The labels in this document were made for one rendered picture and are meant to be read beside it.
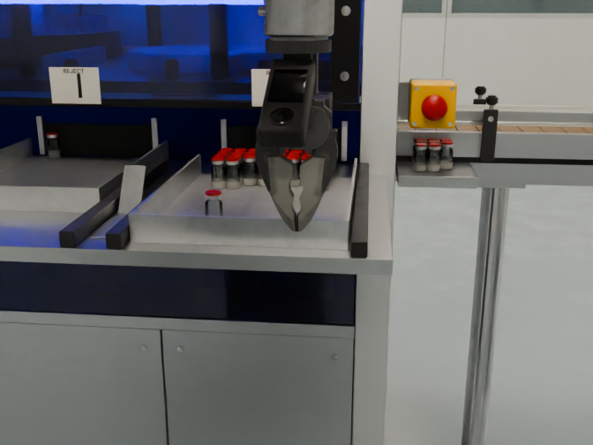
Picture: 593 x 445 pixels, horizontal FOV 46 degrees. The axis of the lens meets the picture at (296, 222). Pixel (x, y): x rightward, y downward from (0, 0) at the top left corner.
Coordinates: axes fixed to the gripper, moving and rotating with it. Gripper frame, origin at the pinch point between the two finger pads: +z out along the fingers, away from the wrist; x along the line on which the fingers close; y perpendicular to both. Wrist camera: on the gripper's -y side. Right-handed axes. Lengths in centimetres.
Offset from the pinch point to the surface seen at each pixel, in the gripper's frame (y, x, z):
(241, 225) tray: 1.5, 6.6, 1.1
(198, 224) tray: 1.5, 11.8, 1.1
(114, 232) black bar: -0.9, 21.1, 1.6
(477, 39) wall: 499, -90, 5
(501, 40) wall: 499, -108, 6
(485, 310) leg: 53, -32, 34
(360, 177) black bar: 28.3, -6.8, 1.6
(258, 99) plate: 38.7, 10.2, -8.6
